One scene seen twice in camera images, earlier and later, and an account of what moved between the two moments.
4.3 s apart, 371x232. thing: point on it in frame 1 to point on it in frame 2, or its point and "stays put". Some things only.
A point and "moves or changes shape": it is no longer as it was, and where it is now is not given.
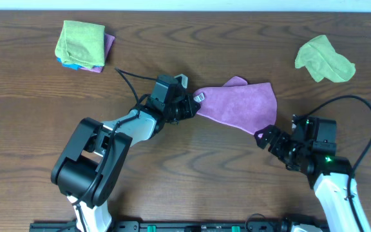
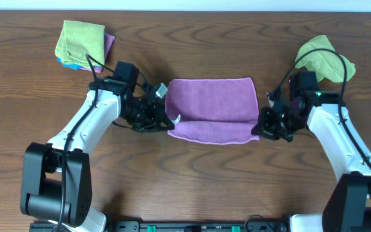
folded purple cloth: [109, 41] stays put
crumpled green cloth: [322, 61] stays put
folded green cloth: [82, 44] stays put
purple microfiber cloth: [249, 106] moves or changes shape
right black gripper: [277, 144] to [270, 122]
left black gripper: [187, 106] to [155, 115]
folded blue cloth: [70, 66] stays put
